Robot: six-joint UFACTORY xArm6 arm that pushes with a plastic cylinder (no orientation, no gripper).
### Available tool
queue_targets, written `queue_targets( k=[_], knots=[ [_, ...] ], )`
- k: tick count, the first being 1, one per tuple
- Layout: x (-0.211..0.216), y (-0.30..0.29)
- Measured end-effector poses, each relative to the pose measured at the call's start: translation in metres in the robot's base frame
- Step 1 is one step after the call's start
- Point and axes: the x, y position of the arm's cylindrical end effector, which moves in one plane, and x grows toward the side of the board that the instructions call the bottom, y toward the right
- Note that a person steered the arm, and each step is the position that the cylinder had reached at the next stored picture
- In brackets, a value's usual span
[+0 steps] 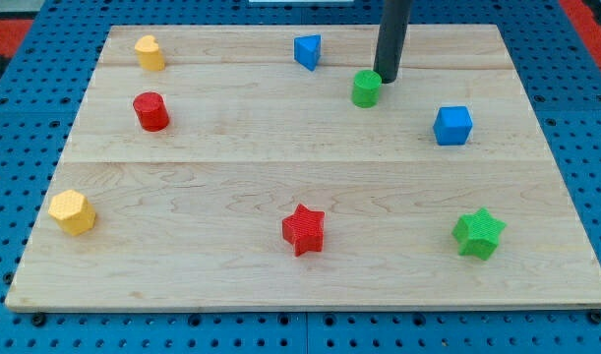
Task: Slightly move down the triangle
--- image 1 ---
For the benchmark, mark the red cylinder block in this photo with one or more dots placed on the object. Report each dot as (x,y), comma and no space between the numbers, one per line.
(151,111)

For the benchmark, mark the yellow hexagon block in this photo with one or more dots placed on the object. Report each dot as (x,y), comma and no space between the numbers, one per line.
(73,212)

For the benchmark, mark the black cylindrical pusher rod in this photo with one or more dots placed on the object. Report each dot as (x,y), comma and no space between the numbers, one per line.
(391,36)

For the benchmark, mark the wooden board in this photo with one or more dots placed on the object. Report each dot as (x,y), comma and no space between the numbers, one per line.
(188,219)

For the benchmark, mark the red star block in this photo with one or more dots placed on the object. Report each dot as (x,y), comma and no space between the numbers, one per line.
(304,230)

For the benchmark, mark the green star block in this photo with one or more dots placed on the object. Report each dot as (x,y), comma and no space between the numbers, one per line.
(478,234)

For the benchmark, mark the blue cube block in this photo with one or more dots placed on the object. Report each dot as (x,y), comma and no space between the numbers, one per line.
(452,126)

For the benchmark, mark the yellow heart block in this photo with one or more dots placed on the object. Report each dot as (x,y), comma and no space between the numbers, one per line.
(149,53)

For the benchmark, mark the green cylinder block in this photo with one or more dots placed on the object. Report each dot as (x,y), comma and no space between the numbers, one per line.
(366,88)

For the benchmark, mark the blue triangle block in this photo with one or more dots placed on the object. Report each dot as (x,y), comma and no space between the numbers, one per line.
(307,50)

